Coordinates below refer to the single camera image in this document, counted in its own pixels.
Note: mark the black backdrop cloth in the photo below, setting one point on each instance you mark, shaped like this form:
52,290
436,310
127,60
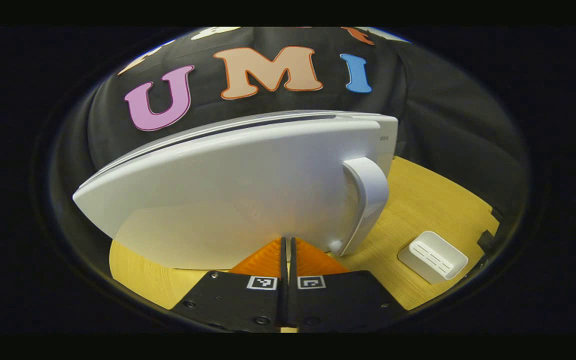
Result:
443,115

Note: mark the white box with slots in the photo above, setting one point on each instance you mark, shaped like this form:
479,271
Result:
433,257

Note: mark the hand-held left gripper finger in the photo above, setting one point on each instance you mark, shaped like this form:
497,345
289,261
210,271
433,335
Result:
284,265
292,265

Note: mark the white microwave oven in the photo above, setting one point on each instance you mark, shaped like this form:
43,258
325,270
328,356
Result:
218,190

